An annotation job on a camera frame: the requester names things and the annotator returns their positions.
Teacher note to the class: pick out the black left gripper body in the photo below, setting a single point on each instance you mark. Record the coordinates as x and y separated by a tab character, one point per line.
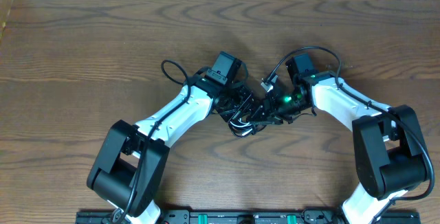
236	102

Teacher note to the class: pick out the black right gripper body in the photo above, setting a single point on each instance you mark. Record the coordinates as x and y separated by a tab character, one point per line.
280	108

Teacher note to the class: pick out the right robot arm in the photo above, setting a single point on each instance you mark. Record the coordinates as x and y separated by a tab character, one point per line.
391	159

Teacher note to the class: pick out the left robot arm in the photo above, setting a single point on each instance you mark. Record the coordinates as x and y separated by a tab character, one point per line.
129	166

